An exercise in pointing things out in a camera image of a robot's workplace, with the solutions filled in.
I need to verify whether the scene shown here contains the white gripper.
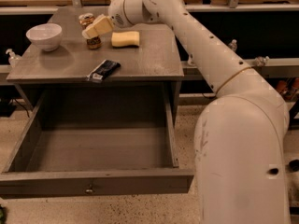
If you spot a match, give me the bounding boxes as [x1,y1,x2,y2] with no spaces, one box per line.
[82,0,147,39]

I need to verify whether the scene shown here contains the orange soda can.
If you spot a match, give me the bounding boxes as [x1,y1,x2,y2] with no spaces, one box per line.
[78,13,102,49]

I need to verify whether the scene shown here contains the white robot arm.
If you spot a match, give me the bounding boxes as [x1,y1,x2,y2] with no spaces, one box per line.
[83,0,291,224]

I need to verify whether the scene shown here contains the open grey top drawer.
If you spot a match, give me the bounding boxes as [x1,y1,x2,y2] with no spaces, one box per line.
[0,86,193,199]

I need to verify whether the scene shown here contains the yellow sponge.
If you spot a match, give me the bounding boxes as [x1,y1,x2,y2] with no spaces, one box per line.
[111,31,140,48]

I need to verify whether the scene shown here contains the white bowl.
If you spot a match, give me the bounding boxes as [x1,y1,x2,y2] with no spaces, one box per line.
[26,23,63,51]

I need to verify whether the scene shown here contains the grey cabinet desk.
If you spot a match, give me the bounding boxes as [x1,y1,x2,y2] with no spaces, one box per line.
[7,7,183,110]

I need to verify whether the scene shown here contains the clear pump sanitizer bottle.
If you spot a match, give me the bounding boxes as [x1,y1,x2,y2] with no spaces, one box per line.
[6,49,21,67]

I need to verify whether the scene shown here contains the clear plastic water bottle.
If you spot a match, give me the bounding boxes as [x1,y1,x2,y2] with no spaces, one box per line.
[228,39,237,52]

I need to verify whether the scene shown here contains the crumpled clear wrapper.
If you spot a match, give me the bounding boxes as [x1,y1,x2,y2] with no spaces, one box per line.
[253,56,270,67]

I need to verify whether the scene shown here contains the orange bottles under bench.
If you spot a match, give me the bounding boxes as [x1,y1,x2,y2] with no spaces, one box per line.
[276,77,299,101]

